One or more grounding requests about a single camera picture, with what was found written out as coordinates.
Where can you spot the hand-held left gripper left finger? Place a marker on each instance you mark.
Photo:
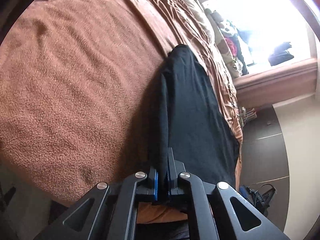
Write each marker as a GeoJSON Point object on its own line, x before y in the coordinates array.
{"type": "Point", "coordinates": [155, 185]}

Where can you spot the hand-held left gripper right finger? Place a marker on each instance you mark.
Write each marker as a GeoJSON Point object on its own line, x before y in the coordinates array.
{"type": "Point", "coordinates": [170, 185]}

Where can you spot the black pants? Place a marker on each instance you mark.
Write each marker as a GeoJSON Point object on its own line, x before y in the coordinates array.
{"type": "Point", "coordinates": [195, 110]}

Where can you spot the dark grey wardrobe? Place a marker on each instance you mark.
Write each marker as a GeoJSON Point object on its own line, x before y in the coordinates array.
{"type": "Point", "coordinates": [262, 160]}

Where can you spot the orange-brown blanket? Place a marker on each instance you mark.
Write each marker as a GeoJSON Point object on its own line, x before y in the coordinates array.
{"type": "Point", "coordinates": [75, 80]}

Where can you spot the large dark hanging garment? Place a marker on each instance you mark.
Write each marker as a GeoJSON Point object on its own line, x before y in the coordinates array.
{"type": "Point", "coordinates": [280, 53]}

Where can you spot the red cloth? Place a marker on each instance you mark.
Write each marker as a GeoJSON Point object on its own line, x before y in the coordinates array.
{"type": "Point", "coordinates": [231, 46]}

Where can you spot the patterned beige pillows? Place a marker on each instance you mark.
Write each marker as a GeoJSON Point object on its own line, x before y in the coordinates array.
{"type": "Point", "coordinates": [200, 22]}

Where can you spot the plush toys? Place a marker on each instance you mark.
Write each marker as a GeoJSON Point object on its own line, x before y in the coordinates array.
{"type": "Point", "coordinates": [225, 28]}

